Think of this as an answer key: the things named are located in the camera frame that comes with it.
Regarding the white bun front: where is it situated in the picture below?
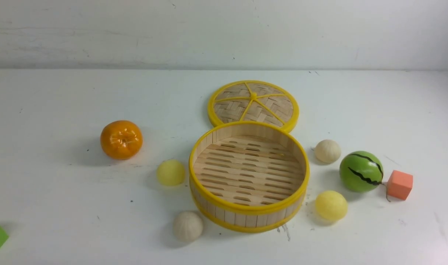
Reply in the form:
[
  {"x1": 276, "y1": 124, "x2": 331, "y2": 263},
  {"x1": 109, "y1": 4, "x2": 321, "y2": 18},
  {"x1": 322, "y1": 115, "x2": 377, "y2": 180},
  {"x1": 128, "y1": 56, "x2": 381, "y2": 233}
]
[{"x1": 173, "y1": 211, "x2": 204, "y2": 243}]

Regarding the white bun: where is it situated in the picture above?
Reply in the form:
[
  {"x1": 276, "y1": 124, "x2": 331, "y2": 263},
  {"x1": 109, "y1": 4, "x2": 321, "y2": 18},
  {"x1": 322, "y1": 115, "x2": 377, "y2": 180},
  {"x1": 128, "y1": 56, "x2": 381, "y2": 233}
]
[
  {"x1": 173, "y1": 211, "x2": 204, "y2": 243},
  {"x1": 314, "y1": 139, "x2": 341, "y2": 164}
]

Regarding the orange foam cube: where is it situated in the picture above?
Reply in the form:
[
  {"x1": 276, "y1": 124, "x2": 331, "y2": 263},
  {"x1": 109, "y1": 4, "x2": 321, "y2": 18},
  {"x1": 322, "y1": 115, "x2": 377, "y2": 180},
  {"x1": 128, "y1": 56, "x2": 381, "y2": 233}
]
[{"x1": 387, "y1": 170, "x2": 413, "y2": 200}]

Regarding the orange toy tangerine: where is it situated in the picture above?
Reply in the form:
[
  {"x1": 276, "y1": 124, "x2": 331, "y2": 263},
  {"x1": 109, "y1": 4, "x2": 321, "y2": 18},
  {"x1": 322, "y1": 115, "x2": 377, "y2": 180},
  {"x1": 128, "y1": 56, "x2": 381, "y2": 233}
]
[{"x1": 100, "y1": 120, "x2": 143, "y2": 160}]

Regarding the bamboo steamer tray yellow rim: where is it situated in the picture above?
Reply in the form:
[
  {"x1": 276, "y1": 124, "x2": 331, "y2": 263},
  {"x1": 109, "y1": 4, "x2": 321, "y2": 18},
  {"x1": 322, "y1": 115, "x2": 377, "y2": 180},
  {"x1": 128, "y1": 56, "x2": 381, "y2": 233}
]
[{"x1": 188, "y1": 121, "x2": 310, "y2": 233}]

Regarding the green toy watermelon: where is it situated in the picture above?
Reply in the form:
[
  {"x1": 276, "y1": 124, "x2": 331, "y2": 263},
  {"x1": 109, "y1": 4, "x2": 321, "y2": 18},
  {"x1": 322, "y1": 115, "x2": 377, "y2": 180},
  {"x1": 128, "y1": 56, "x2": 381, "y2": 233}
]
[{"x1": 339, "y1": 151, "x2": 384, "y2": 193}]

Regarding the woven bamboo steamer lid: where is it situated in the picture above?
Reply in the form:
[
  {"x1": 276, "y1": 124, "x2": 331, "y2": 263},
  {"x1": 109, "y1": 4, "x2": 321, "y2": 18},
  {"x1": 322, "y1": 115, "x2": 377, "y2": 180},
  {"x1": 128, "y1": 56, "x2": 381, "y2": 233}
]
[{"x1": 207, "y1": 80, "x2": 299, "y2": 133}]

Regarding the yellow bun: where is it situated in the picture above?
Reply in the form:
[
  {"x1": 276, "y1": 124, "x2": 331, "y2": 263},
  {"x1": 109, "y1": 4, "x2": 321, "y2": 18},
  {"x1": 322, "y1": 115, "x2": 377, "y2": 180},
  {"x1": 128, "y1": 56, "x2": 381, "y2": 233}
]
[
  {"x1": 156, "y1": 159, "x2": 185, "y2": 186},
  {"x1": 315, "y1": 191, "x2": 348, "y2": 222}
]

